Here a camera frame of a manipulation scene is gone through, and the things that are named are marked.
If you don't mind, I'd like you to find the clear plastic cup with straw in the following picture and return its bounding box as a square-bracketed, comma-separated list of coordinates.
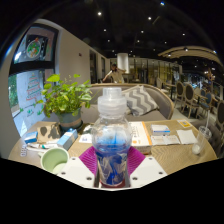
[191, 109, 213, 156]

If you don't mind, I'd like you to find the group of dining chairs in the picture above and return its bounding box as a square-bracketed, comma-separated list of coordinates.
[154, 78, 224, 134]

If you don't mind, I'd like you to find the light green mug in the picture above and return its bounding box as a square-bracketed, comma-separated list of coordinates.
[40, 146, 70, 175]

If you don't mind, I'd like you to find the pill blister pack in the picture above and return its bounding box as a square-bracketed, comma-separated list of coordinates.
[19, 143, 28, 158]

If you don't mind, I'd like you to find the white ointment tube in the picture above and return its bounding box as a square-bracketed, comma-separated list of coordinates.
[26, 142, 59, 151]

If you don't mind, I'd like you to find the clear bottle with blue label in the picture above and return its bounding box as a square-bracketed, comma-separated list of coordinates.
[90, 87, 134, 188]

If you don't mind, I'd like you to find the flat white and blue box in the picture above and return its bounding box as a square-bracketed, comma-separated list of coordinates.
[150, 124, 171, 136]

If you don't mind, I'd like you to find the group of ceiling lights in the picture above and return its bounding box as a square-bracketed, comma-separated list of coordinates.
[96, 1, 188, 53]

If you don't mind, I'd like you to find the grey curved sofa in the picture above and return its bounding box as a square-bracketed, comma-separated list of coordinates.
[79, 83, 175, 123]

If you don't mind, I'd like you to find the grey chevron pillow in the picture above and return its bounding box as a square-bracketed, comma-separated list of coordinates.
[121, 85, 159, 117]

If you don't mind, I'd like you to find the small blue and white box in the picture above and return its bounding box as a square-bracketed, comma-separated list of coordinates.
[23, 131, 39, 144]

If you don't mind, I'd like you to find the green potted plant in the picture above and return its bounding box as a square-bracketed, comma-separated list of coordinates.
[36, 73, 94, 132]

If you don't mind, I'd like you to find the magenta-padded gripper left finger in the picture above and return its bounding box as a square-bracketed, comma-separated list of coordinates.
[57, 146, 99, 189]

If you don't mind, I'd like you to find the white paper napkin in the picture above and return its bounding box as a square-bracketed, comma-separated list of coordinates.
[175, 129, 198, 145]

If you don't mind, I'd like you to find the yellow card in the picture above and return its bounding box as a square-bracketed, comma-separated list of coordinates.
[176, 119, 193, 129]

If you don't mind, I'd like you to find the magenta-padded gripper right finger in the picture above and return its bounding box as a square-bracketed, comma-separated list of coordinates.
[127, 146, 168, 189]

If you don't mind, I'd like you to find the white sachet strip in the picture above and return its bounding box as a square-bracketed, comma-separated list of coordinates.
[149, 134, 181, 147]

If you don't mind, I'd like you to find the light blue carton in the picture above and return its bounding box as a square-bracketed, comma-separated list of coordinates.
[56, 128, 79, 151]

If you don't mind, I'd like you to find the grey tufted chair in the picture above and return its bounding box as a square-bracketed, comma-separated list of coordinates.
[198, 118, 224, 158]

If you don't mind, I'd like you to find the person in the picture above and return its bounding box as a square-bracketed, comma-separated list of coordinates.
[101, 63, 127, 84]

